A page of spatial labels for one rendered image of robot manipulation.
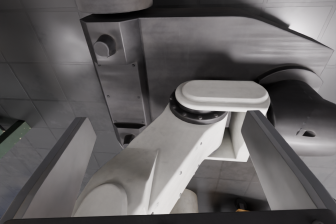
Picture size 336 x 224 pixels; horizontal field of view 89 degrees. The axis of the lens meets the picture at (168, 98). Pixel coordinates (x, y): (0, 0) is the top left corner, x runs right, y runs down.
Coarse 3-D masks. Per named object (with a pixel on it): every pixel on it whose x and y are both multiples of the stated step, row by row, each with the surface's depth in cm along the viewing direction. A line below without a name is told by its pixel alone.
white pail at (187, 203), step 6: (186, 192) 121; (192, 192) 123; (180, 198) 117; (186, 198) 117; (192, 198) 120; (174, 204) 114; (180, 204) 113; (186, 204) 114; (192, 204) 117; (174, 210) 111; (180, 210) 110; (186, 210) 111; (192, 210) 113
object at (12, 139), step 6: (12, 126) 93; (18, 126) 93; (24, 126) 96; (6, 132) 90; (12, 132) 89; (18, 132) 92; (24, 132) 95; (0, 138) 86; (6, 138) 86; (12, 138) 89; (18, 138) 92; (0, 144) 83; (6, 144) 86; (12, 144) 89; (0, 150) 83; (6, 150) 86; (0, 156) 83
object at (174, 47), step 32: (96, 32) 41; (128, 32) 42; (160, 32) 44; (192, 32) 43; (224, 32) 42; (256, 32) 41; (288, 32) 41; (96, 64) 48; (128, 64) 47; (160, 64) 49; (192, 64) 48; (224, 64) 47; (256, 64) 46; (288, 64) 45; (320, 64) 44; (128, 96) 54; (160, 96) 56; (288, 96) 39; (320, 96) 40; (128, 128) 60; (288, 128) 36; (320, 128) 35
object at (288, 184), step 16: (256, 112) 10; (256, 128) 10; (272, 128) 9; (256, 144) 10; (272, 144) 8; (288, 144) 8; (256, 160) 10; (272, 160) 8; (288, 160) 7; (272, 176) 8; (288, 176) 7; (304, 176) 7; (272, 192) 8; (288, 192) 7; (304, 192) 6; (320, 192) 6; (272, 208) 8; (288, 208) 7; (304, 208) 6
